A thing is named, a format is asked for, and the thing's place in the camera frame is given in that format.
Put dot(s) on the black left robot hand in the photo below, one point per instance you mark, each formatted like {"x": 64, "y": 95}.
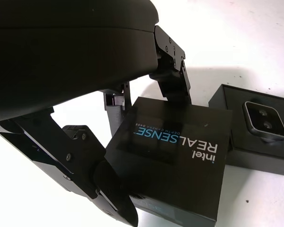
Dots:
{"x": 61, "y": 59}

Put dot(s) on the black RealSense box lid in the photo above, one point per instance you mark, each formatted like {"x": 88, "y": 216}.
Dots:
{"x": 170, "y": 165}

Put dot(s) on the silver RealSense depth camera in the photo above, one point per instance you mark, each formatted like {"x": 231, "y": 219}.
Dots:
{"x": 265, "y": 120}

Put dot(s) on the black camera box base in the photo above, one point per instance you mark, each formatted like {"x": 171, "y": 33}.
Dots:
{"x": 251, "y": 160}

